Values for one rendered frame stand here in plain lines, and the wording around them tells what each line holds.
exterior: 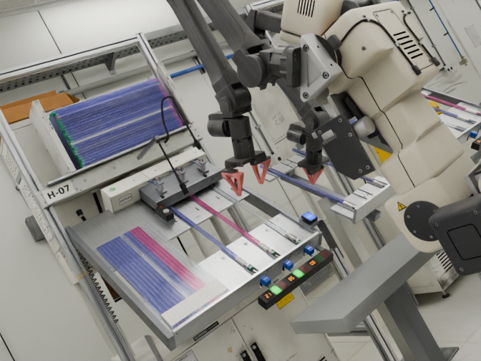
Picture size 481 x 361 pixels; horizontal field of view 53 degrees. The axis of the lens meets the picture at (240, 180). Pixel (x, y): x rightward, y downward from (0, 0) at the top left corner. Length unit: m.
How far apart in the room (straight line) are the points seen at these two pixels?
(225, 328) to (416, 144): 1.10
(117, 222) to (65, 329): 1.57
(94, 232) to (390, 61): 1.28
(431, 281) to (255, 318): 1.09
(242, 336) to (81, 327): 1.68
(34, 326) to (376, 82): 2.74
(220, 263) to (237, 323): 0.33
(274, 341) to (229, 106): 1.11
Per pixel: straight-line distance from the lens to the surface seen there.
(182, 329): 1.53
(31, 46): 3.97
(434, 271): 2.70
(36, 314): 3.42
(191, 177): 2.06
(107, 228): 1.96
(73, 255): 2.01
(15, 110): 2.45
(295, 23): 1.26
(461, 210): 1.08
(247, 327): 1.99
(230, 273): 1.69
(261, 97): 2.98
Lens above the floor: 0.99
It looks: 2 degrees up
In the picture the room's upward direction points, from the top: 29 degrees counter-clockwise
